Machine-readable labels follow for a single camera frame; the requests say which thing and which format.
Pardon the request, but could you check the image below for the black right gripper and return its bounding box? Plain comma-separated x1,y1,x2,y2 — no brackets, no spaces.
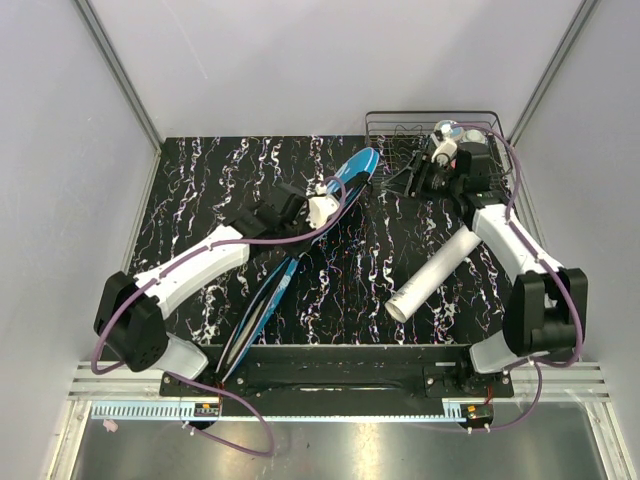
380,151,463,204

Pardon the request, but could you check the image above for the blue sport racket bag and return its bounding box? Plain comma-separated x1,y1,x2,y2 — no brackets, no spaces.
215,147,380,383

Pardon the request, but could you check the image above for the white shuttlecock tube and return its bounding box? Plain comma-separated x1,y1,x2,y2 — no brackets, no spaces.
385,226,481,323

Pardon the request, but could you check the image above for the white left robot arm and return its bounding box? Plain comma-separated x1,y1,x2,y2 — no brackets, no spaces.
91,177,350,396

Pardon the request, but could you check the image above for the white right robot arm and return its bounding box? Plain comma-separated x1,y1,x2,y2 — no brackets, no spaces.
382,142,588,397

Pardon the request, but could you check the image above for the blue ceramic mug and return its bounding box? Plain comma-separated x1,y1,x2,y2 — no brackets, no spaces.
433,119,465,142

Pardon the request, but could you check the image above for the blue white patterned bowl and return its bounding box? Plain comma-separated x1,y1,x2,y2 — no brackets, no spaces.
462,128,488,145

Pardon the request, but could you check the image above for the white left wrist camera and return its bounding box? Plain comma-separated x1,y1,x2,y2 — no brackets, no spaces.
306,184,339,229

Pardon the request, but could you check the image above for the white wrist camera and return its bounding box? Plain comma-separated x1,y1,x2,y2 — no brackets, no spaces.
306,184,339,229
431,124,457,167

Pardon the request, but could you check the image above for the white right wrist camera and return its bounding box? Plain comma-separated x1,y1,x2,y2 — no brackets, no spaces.
431,124,457,167

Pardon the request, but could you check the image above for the black wire dish basket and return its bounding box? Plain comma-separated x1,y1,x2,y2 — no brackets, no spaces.
364,110,504,189

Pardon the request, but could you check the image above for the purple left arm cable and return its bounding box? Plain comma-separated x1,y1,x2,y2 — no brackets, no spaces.
91,175,348,457

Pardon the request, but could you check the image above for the aluminium frame post left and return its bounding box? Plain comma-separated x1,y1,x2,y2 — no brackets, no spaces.
71,0,164,151

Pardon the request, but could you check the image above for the aluminium frame post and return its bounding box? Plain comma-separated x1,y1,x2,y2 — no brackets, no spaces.
508,0,600,146
71,0,164,151

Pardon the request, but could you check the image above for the aluminium frame post right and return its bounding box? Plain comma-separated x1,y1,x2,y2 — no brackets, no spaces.
508,0,600,146

